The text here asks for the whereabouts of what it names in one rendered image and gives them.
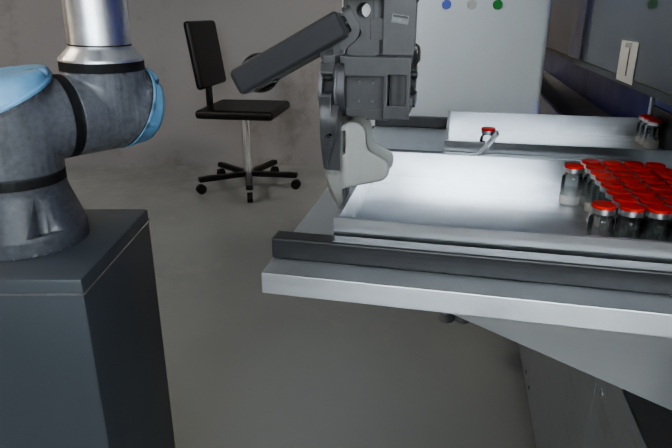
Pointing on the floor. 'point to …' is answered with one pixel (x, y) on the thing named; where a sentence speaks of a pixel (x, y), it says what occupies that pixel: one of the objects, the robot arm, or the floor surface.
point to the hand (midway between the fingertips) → (336, 196)
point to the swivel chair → (260, 111)
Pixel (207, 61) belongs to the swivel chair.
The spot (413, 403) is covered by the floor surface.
